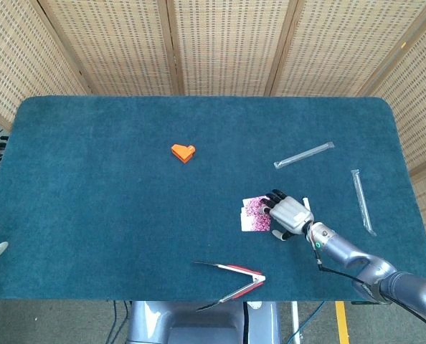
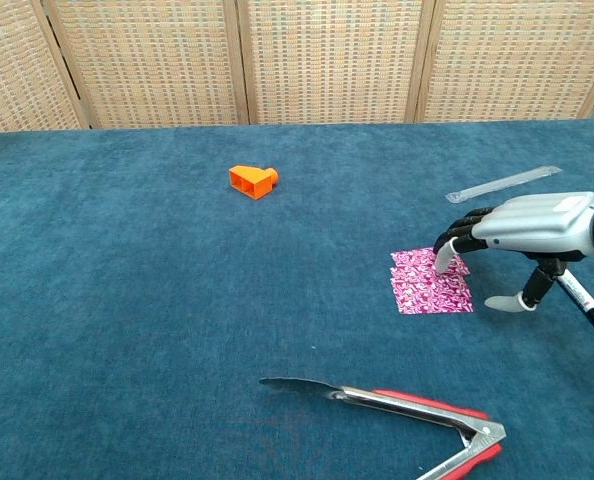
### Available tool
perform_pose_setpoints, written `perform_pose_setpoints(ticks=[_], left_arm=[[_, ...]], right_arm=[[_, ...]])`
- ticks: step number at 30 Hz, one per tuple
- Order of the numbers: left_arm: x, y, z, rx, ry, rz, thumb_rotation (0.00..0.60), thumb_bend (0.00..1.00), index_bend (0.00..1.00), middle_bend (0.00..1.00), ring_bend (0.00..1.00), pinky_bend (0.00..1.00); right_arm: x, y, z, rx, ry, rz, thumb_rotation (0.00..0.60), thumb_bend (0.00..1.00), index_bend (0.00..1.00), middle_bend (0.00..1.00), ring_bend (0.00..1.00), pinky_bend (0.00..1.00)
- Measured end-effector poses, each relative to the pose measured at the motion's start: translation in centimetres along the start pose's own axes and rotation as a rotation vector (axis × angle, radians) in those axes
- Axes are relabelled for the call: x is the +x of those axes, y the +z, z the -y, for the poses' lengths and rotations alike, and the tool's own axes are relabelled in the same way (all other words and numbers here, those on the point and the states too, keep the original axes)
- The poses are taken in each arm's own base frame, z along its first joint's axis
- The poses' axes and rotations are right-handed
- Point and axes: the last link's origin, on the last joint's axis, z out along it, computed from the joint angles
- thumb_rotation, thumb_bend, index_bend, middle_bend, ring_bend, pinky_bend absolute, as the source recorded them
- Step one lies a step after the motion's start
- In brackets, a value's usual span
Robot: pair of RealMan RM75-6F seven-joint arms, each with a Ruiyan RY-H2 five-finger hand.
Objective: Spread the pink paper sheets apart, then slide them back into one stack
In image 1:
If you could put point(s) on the blue carpet table mat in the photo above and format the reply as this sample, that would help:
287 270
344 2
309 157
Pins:
91 197

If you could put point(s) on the orange plastic block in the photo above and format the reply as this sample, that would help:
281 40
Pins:
183 153

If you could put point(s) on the woven bamboo folding screen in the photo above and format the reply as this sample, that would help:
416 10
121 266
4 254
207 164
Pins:
227 43

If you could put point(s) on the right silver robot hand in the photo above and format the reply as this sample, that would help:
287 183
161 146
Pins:
292 215

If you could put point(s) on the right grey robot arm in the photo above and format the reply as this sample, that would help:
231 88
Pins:
342 247

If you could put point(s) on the pink card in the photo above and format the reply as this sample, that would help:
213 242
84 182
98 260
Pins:
256 224
252 206

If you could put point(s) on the white marker black cap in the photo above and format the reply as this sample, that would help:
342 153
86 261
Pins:
306 202

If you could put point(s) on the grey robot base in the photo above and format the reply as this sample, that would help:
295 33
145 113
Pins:
198 322

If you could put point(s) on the clear wrapped straw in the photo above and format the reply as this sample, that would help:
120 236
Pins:
302 156
360 200

